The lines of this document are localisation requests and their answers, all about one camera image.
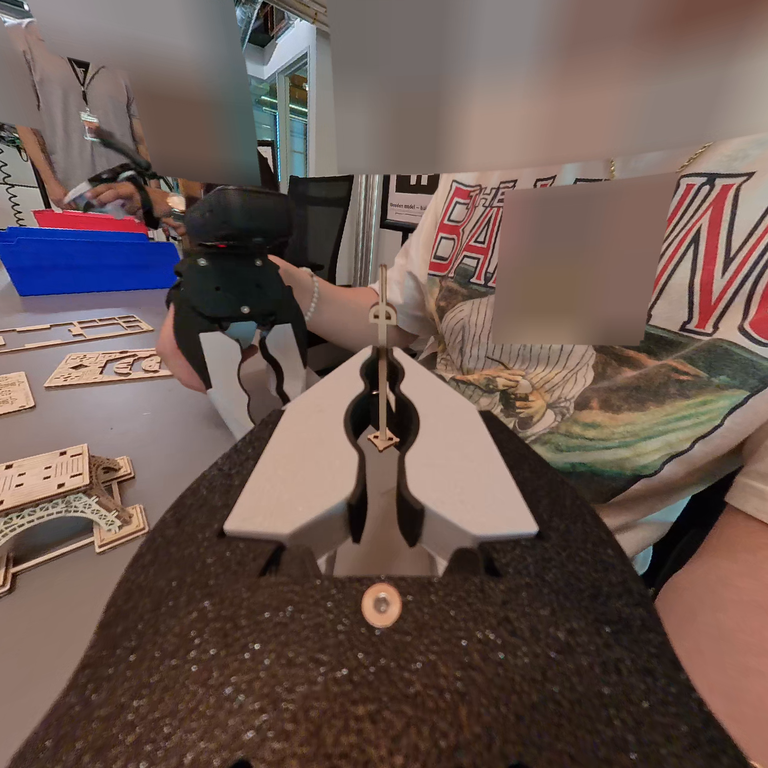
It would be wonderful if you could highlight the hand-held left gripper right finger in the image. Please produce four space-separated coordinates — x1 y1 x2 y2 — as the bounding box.
387 347 539 574

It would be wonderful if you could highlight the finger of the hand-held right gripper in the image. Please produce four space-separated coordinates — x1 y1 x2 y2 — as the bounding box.
200 332 258 440
259 327 319 404

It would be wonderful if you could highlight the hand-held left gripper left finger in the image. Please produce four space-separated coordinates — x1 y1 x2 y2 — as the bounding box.
223 347 380 568

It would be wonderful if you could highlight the thin wooden spire piece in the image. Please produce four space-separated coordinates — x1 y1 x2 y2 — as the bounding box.
367 264 400 452

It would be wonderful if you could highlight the wooden tower model base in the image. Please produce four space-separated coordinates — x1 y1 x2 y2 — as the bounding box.
0 443 150 598

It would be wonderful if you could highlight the person's left forearm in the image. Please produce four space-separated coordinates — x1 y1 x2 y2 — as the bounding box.
654 503 768 764

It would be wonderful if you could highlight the person's right forearm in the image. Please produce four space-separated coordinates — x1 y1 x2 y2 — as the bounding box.
277 263 421 355

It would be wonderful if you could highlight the grey desk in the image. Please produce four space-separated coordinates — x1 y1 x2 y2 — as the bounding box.
0 267 289 682

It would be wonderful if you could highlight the person's right hand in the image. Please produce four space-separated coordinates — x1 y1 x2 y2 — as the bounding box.
157 303 208 394

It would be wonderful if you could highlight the black office chair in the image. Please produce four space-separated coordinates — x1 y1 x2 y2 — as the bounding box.
287 174 356 289

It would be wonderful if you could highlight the blue plastic bin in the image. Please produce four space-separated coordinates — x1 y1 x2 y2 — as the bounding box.
0 227 182 298

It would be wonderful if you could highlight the metal column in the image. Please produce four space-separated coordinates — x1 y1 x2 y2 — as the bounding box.
353 175 382 288

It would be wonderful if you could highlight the red plastic bin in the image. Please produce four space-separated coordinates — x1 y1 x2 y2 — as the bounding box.
33 209 149 236

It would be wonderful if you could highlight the person's printed white t-shirt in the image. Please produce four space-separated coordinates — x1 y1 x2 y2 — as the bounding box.
384 133 768 577

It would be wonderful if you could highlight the wooden sheet with diamond cutout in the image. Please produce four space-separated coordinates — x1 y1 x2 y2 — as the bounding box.
44 348 175 389

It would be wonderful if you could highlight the black framed sign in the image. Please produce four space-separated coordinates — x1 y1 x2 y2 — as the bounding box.
379 174 442 230

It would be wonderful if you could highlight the wooden sheet with rectangular hole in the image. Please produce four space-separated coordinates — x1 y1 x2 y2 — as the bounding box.
0 371 36 416

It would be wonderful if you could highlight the empty wooden frame sheet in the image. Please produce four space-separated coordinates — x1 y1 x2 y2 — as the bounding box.
0 314 154 355

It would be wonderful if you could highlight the coiled cable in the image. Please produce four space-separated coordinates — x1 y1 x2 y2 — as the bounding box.
0 123 28 212

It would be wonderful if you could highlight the gold necklace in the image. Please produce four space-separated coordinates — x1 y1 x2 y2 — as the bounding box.
609 141 715 179

